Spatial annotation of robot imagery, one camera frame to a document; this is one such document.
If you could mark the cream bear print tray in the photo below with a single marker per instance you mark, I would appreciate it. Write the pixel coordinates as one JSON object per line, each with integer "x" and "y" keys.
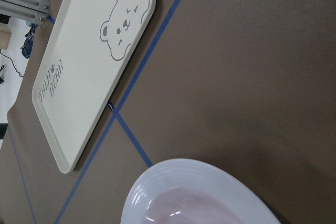
{"x": 89, "y": 47}

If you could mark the white round plate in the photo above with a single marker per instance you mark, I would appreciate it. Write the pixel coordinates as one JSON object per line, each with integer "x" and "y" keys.
{"x": 189, "y": 191}

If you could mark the aluminium frame profile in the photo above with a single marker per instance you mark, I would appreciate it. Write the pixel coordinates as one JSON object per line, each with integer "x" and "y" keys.
{"x": 34, "y": 11}

